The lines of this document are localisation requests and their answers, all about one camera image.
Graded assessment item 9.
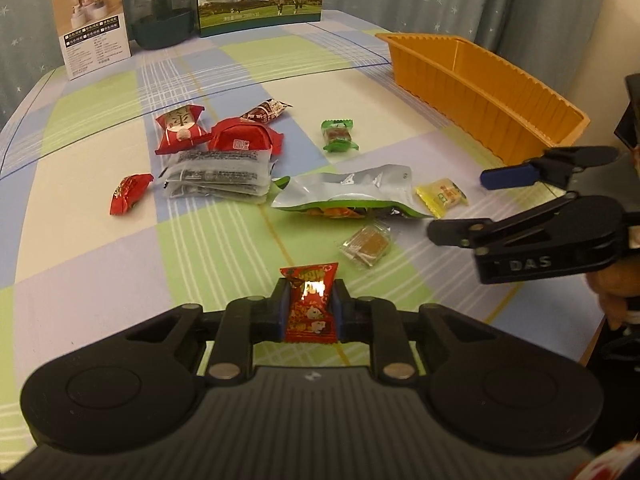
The person's right hand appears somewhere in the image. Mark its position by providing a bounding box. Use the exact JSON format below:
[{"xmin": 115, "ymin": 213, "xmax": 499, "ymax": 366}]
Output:
[{"xmin": 586, "ymin": 256, "xmax": 640, "ymax": 330}]

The brown red candy wrapper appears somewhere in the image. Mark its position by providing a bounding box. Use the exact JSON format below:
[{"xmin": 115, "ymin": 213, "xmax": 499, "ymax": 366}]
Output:
[{"xmin": 241, "ymin": 99, "xmax": 291, "ymax": 124}]

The blue star curtain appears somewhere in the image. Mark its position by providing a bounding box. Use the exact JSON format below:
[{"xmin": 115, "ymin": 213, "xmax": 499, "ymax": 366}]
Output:
[{"xmin": 1, "ymin": 0, "xmax": 603, "ymax": 122}]

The red pouch snack packet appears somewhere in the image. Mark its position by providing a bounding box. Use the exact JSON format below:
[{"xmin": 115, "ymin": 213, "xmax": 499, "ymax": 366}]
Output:
[{"xmin": 207, "ymin": 117, "xmax": 284, "ymax": 155}]

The red cartoon candy packet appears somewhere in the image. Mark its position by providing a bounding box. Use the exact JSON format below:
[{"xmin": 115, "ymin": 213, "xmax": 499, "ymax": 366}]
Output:
[{"xmin": 280, "ymin": 262, "xmax": 338, "ymax": 344}]

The orange plastic tray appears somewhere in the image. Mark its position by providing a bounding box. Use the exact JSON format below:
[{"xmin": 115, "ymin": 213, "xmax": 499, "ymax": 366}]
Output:
[{"xmin": 378, "ymin": 32, "xmax": 590, "ymax": 165}]

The red santa snack packet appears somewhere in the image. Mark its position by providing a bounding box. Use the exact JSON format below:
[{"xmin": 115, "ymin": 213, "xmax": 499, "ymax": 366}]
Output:
[{"xmin": 155, "ymin": 104, "xmax": 212, "ymax": 156}]

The green wrapped candy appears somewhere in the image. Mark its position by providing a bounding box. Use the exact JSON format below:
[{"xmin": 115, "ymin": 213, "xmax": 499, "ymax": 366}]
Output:
[{"xmin": 321, "ymin": 119, "xmax": 359, "ymax": 153}]

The small red candy packet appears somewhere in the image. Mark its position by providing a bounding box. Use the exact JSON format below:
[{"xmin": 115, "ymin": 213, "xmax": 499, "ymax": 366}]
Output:
[{"xmin": 110, "ymin": 174, "xmax": 154, "ymax": 216}]

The white product box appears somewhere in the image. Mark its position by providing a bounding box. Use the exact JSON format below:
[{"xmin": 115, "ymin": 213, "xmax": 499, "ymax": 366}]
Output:
[{"xmin": 51, "ymin": 0, "xmax": 131, "ymax": 80}]

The white sachet stack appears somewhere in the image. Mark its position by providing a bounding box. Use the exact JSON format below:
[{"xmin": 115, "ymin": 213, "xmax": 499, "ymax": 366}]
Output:
[{"xmin": 160, "ymin": 148, "xmax": 274, "ymax": 204}]

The silver green snack bag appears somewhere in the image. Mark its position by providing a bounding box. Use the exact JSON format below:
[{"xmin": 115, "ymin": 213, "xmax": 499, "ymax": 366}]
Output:
[{"xmin": 271, "ymin": 165, "xmax": 432, "ymax": 219}]

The checkered tablecloth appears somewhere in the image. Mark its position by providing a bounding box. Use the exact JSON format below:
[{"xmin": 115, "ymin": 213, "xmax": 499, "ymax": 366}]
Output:
[{"xmin": 1, "ymin": 11, "xmax": 601, "ymax": 468}]

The dark glass jar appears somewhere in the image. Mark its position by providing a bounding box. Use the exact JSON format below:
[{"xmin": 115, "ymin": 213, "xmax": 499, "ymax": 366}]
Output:
[{"xmin": 129, "ymin": 0, "xmax": 196, "ymax": 50}]

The clear brown candy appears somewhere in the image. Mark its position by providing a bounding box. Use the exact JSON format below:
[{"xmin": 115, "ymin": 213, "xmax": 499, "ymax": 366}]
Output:
[{"xmin": 341, "ymin": 223, "xmax": 392, "ymax": 268}]

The yellow candy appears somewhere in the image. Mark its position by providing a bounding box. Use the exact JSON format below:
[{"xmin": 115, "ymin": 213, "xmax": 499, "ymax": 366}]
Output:
[{"xmin": 414, "ymin": 178, "xmax": 469, "ymax": 219}]

